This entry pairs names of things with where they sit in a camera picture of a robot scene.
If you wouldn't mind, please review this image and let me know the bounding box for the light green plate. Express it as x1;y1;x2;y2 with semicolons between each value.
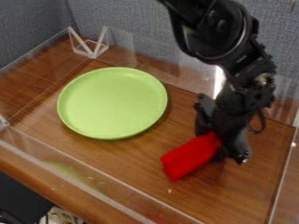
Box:
57;67;168;140

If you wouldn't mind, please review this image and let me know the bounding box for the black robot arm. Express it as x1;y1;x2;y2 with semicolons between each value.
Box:
156;0;276;164

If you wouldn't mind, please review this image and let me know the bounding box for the white power strip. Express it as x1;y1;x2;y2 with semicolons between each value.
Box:
36;206;84;224

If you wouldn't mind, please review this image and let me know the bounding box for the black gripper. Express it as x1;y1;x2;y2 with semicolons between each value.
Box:
193;55;276;165

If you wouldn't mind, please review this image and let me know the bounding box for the red rectangular block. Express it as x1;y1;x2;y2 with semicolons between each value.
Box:
160;131;220;181

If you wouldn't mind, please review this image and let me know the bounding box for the clear acrylic enclosure wall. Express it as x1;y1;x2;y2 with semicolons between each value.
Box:
0;30;299;224

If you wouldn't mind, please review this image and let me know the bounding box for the black cable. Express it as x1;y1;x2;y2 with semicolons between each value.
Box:
244;108;267;135

